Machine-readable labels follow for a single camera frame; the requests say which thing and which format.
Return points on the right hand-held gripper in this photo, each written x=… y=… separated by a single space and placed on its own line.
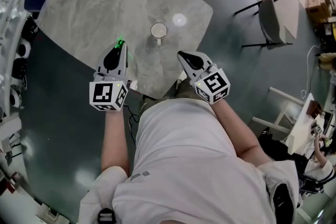
x=214 y=85

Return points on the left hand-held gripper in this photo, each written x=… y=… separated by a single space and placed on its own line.
x=101 y=94

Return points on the green plastic stirrer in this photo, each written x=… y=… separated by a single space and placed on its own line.
x=120 y=41

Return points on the white mug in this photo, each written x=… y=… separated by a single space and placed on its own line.
x=158 y=30

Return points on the person's left forearm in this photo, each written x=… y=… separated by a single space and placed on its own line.
x=115 y=139

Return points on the black shoulder pad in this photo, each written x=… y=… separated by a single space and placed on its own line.
x=282 y=202

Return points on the person's right forearm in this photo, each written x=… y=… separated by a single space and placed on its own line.
x=231 y=128

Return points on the person's right hand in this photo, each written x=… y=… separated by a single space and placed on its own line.
x=209 y=69

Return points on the person's olive shorts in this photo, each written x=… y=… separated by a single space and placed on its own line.
x=186 y=91

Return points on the grey chair with black legs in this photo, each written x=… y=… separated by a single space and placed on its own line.
x=270 y=21

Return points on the person's white t-shirt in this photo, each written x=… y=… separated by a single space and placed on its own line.
x=183 y=165

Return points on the white equipment shelf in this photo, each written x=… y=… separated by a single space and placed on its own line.
x=13 y=34

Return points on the white desk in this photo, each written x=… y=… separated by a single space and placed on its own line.
x=302 y=123

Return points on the cardboard box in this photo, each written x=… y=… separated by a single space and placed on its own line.
x=319 y=5

